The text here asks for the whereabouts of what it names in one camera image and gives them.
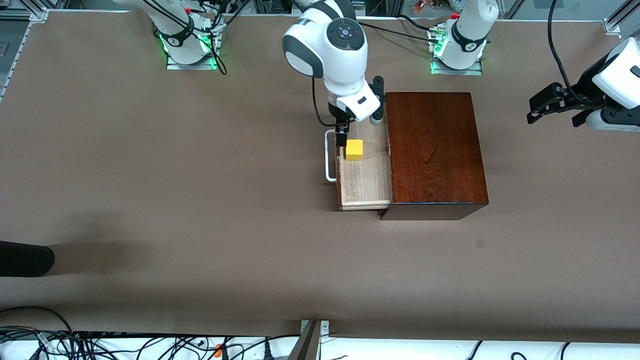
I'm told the white metal drawer handle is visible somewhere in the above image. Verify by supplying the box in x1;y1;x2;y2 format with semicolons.
325;129;342;183

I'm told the dark brown wooden cabinet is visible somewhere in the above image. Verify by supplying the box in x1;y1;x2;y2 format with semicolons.
377;91;490;221

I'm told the dark angled metal bar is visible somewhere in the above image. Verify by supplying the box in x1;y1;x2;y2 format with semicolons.
287;320;321;360

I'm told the black cylindrical object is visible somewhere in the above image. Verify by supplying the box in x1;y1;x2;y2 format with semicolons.
0;240;55;278

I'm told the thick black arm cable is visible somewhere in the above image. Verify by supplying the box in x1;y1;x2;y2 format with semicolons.
312;76;342;127

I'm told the silver aluminium frame profile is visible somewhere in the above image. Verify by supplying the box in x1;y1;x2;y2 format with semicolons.
602;0;640;36
0;7;49;102

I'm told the black table cable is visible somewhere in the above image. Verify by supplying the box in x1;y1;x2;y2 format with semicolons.
357;20;437;43

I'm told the silver metal bracket plate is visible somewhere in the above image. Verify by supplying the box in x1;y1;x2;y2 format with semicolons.
300;320;330;360

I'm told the black looped floor cable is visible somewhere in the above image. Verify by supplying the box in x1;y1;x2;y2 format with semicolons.
0;306;76;360

